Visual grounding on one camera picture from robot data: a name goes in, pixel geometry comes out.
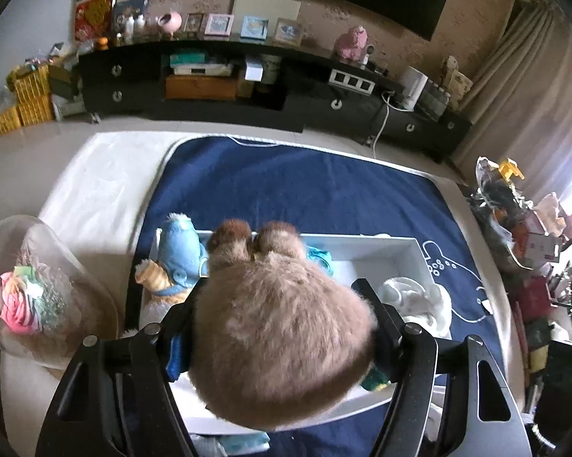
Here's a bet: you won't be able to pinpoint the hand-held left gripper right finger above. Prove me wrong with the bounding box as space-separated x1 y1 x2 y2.
350 278 534 457

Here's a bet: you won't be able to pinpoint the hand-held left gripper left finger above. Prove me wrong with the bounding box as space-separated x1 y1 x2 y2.
35 281 210 457

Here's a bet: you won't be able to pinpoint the white storage box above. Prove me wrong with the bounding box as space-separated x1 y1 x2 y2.
143 228 453 436

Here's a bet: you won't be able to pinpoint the brown plush toy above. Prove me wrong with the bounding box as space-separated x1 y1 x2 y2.
188 219 379 429

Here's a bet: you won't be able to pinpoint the white fluffy garment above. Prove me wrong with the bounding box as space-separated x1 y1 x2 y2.
378 276 453 336

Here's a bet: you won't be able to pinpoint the yellow green crochet cloth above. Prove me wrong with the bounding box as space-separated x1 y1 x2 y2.
362 366 389 392

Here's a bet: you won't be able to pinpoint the turquoise cloth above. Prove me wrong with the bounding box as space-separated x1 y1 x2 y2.
305 245 336 277

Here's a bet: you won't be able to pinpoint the white plush toy blue overalls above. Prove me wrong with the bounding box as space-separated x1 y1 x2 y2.
134 213 210 339

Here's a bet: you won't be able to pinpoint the pale blue knitted cloth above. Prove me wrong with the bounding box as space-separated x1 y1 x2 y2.
193 433 272 457

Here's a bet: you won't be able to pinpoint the glass dome with flowers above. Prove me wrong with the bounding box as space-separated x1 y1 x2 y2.
0 215 120 372

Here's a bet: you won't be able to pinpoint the navy printed blanket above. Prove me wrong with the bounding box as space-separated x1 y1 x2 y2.
124 136 500 457

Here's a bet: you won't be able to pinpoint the black electronic device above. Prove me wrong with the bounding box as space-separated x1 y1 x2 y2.
535 340 572 439

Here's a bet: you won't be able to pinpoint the yellow plastic toy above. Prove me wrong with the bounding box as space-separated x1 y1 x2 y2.
497 158 525 181

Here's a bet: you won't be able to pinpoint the white tower appliance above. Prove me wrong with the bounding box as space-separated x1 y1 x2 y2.
400 66 429 111

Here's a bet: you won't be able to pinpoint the white triple socket panel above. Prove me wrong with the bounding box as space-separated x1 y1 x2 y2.
328 69 376 93

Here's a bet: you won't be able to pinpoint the black television cabinet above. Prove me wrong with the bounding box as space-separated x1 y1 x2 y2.
79 38 472 165

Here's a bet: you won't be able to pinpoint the wooden cutout toy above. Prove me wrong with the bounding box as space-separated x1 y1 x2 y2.
440 56 473 101

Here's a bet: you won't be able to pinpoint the brown wooden box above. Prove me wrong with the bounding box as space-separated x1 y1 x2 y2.
166 75 239 102

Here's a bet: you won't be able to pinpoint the beige curtain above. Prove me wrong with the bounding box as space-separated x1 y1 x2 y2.
452 0 572 191

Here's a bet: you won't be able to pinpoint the yellow plastic crate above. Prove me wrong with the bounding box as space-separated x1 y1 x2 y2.
17 95 54 125
10 64 53 103
0 107 21 135

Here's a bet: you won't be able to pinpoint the dark jar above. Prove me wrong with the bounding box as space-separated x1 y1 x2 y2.
262 54 283 85

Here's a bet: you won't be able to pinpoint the pink plush toy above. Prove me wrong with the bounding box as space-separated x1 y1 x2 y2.
334 25 370 62

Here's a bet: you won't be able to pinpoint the teal flat boxes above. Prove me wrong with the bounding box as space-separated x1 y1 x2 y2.
169 53 234 77

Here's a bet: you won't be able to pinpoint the blank white canvas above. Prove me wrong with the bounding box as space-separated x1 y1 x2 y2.
233 0 302 32

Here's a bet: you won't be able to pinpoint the blue printed box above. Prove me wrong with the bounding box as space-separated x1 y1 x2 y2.
113 0 150 34

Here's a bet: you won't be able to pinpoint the red printed gift bag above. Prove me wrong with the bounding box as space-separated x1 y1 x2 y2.
74 0 115 48

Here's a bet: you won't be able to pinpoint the white power cable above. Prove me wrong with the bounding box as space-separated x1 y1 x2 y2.
369 90 396 158

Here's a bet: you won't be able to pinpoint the silver picture frame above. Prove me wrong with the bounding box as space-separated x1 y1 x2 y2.
273 18 302 46

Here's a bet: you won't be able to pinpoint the blue picture frame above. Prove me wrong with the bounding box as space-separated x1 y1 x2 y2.
241 15 269 40

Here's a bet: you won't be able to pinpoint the pink picture frame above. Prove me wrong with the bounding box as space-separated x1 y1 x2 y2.
205 13 234 36

